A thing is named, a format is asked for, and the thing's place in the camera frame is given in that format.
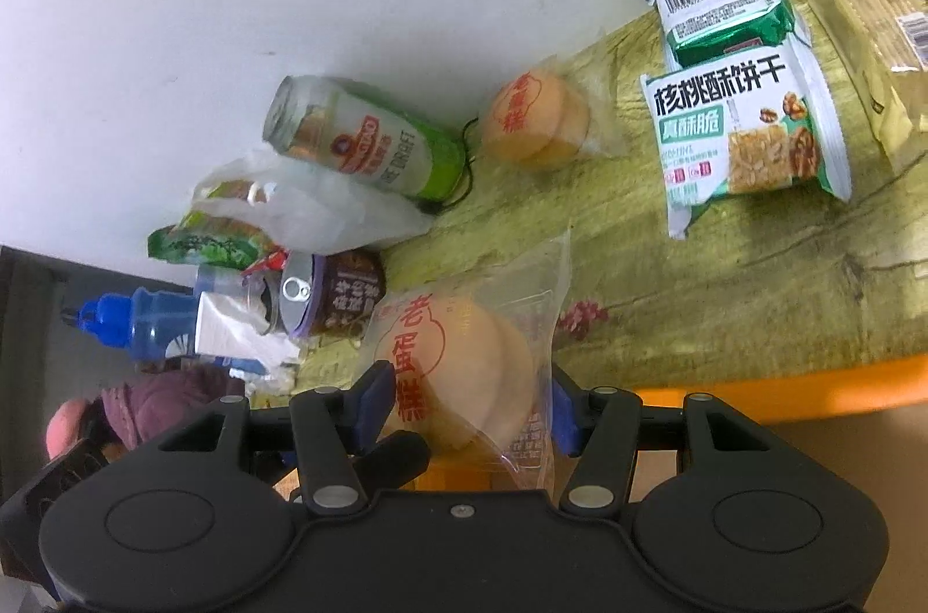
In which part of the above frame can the packaged egg cake front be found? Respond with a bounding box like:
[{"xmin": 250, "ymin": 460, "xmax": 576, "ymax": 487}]
[{"xmin": 358, "ymin": 231, "xmax": 571, "ymax": 492}]

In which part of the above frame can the packaged egg cake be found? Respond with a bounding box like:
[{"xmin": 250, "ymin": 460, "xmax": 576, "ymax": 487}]
[
  {"xmin": 358, "ymin": 231, "xmax": 571, "ymax": 492},
  {"xmin": 478, "ymin": 57, "xmax": 628, "ymax": 172}
]

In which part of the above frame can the walnut biscuit pack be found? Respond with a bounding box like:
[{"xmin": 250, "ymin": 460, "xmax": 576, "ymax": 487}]
[{"xmin": 640, "ymin": 35, "xmax": 853, "ymax": 239}]

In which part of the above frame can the purple lidded porridge can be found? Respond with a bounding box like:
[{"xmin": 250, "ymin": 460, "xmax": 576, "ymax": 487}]
[{"xmin": 278, "ymin": 249, "xmax": 385, "ymax": 340}]

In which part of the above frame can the person in purple jacket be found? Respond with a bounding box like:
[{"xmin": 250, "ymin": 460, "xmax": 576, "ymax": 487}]
[{"xmin": 46, "ymin": 365, "xmax": 245, "ymax": 460}]

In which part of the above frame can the blue water bottle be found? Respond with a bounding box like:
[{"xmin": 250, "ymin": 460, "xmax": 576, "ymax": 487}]
[{"xmin": 61, "ymin": 288, "xmax": 198, "ymax": 362}]

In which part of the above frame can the green snack bag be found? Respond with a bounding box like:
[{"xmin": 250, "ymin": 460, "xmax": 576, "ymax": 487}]
[{"xmin": 146, "ymin": 211, "xmax": 277, "ymax": 271}]

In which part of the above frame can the white plastic bag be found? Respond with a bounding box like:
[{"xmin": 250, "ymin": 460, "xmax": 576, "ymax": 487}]
[{"xmin": 190, "ymin": 148, "xmax": 434, "ymax": 255}]

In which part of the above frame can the orange cardboard tray box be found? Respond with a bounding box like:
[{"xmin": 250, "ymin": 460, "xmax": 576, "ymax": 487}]
[{"xmin": 403, "ymin": 354, "xmax": 926, "ymax": 492}]

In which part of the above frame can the Tsingtao beer can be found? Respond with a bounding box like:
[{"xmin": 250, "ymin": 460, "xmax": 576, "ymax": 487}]
[{"xmin": 263, "ymin": 76, "xmax": 467, "ymax": 203}]

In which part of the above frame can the green white snack pack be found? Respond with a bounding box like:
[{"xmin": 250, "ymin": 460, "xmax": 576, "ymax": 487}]
[{"xmin": 645, "ymin": 0, "xmax": 811, "ymax": 71}]

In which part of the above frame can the clear wrapped cracker pack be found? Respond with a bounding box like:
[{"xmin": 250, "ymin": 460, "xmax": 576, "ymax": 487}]
[{"xmin": 803, "ymin": 0, "xmax": 926, "ymax": 173}]

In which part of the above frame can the black usb cable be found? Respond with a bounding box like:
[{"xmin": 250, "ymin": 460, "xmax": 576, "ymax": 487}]
[{"xmin": 420, "ymin": 115, "xmax": 485, "ymax": 217}]

